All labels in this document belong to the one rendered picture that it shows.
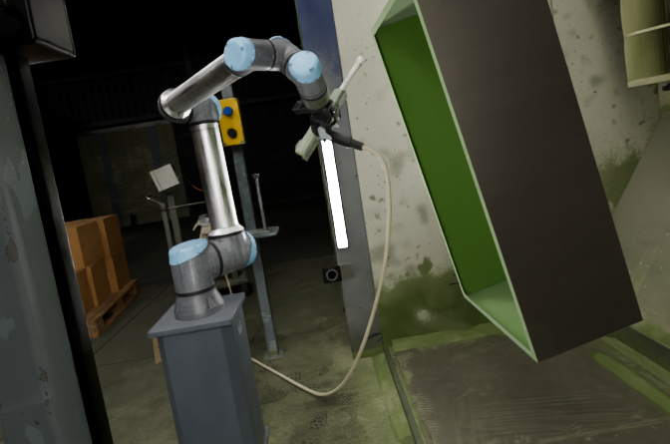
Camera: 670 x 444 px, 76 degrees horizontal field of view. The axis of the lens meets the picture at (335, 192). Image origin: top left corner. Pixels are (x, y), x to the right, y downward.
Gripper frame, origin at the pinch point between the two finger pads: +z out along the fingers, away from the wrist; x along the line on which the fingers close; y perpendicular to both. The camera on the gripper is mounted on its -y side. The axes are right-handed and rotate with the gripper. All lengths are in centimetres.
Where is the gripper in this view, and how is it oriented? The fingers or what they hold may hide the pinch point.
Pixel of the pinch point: (324, 134)
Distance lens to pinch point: 158.3
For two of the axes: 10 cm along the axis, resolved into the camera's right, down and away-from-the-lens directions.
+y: 8.7, 3.4, -3.7
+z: 1.9, 4.6, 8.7
